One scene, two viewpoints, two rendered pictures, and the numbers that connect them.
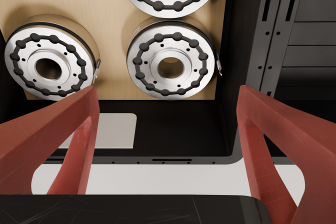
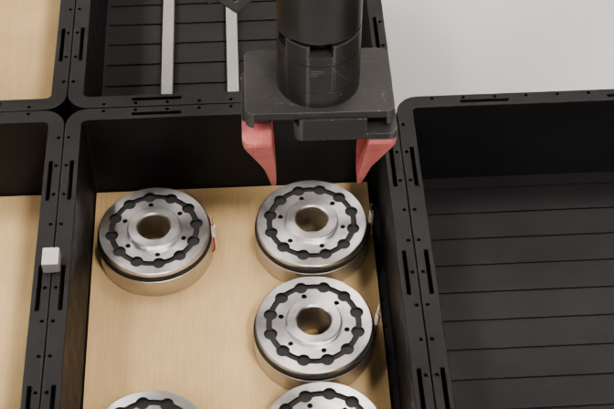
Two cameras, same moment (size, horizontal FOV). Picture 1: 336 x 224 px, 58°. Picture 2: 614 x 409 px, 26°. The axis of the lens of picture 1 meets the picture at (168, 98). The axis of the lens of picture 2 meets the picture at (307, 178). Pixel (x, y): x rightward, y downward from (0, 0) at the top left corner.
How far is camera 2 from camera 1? 0.98 m
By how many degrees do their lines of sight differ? 79
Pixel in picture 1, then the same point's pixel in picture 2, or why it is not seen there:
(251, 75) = (414, 348)
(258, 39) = (409, 310)
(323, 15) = (523, 396)
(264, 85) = (433, 360)
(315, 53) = not seen: outside the picture
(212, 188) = not seen: outside the picture
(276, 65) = (439, 336)
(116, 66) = not seen: outside the picture
